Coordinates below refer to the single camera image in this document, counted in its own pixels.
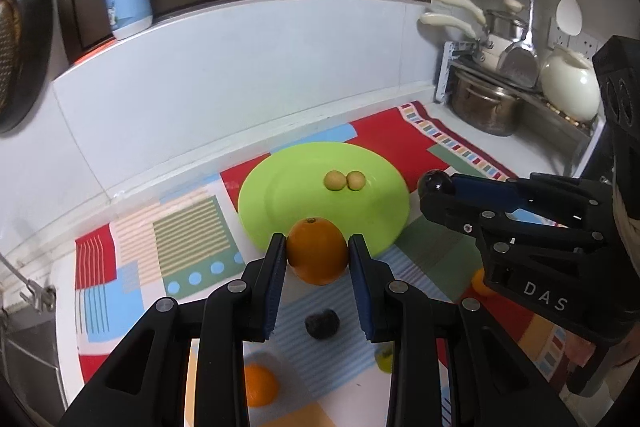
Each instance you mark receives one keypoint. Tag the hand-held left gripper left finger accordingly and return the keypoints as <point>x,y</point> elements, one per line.
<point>275,277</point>

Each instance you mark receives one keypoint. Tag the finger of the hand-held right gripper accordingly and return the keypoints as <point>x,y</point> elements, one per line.
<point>490,193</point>
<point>450,212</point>

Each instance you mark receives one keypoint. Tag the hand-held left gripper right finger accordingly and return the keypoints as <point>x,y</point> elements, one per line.
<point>361,287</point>

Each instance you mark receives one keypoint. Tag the orange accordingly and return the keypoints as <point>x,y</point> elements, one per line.
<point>262,387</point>
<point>316,252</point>
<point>480,283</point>

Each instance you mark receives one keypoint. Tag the dark purple plum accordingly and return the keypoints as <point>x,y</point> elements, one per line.
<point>322,323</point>

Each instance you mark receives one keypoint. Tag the small green fruit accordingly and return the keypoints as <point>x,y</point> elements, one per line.
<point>384,361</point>

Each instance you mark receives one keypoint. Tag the green plate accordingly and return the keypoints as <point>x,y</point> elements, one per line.
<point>290,192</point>

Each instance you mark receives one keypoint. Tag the colourful patterned mat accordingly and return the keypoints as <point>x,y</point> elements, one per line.
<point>470,142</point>

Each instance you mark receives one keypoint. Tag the large steel pot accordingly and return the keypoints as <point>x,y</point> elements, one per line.
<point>482,107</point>

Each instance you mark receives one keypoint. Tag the small brown round fruit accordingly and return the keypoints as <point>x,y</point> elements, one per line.
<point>333,181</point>
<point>355,180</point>

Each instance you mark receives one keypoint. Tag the metal spatula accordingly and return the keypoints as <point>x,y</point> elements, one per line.
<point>520,62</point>

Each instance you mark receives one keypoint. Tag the white round jar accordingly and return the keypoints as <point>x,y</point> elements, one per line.
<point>567,82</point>

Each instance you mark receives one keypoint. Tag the black frying pan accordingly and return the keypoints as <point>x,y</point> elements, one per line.
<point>35,57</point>

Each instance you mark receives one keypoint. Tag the wall outlet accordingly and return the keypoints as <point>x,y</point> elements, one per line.
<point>587,43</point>

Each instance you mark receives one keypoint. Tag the metal rod bracket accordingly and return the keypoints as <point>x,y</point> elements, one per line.
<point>37,294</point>

